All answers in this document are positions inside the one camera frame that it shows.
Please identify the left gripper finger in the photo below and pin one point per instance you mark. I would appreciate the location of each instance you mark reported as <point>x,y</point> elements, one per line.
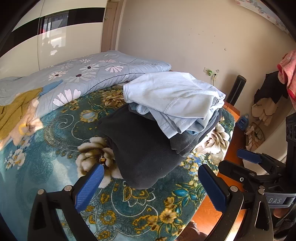
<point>229,200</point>
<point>44,221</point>

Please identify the cream fluffy sweater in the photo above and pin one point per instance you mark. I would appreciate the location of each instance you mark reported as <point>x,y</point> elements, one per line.
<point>26,127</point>

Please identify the grey folded sweatshirt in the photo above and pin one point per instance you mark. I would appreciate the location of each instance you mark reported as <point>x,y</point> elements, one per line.
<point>144,142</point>

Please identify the white black glossy wardrobe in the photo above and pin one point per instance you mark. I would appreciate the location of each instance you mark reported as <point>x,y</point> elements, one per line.
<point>50,33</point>

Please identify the olive green knit sweater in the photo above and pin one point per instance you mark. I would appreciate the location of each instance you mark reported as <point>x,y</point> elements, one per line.
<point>12,113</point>

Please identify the pink hanging cloth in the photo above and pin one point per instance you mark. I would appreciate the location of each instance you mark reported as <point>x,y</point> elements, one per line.
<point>286,74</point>

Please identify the light blue printed t-shirt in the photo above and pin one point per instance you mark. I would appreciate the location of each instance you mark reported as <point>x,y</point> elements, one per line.
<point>176,100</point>

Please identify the beige hanging garment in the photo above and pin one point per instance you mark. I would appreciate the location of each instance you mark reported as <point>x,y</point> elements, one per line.
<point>264,110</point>

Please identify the teal floral plush blanket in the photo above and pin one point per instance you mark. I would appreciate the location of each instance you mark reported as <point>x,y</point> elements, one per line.
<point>69,145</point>

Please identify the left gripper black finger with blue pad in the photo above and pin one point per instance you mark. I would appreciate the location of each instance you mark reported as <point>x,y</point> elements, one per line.
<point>254,158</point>
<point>249,179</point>

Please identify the blue detergent bottle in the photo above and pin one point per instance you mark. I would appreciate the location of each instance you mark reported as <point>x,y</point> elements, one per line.
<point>243,122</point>

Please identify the black upright speaker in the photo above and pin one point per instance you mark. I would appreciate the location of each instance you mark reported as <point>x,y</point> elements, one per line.
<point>236,90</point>

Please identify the blue daisy print duvet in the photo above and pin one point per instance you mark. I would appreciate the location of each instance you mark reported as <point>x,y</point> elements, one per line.
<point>67,81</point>

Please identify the dark navy fleece garment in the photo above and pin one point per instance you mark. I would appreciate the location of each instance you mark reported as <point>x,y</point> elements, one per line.
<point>136,175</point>

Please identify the black hanging garment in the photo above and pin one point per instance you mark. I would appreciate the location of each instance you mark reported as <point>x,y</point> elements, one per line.
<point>271,88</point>

